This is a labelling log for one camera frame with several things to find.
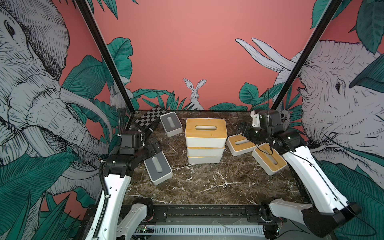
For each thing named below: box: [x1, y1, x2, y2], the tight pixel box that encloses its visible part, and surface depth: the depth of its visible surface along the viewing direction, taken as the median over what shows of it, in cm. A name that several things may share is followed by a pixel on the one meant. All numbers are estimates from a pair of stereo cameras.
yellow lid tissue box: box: [187, 155, 223, 164], surface depth 92 cm
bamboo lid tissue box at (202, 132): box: [185, 118, 228, 148], surface depth 76 cm
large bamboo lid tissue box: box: [186, 146, 226, 157], surface depth 83 cm
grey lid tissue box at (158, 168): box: [143, 150, 173, 186], surface depth 86 cm
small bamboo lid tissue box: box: [226, 133, 256, 157], surface depth 95 cm
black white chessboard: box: [134, 105, 167, 130], surface depth 113 cm
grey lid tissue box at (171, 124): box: [159, 111, 183, 137], surface depth 112 cm
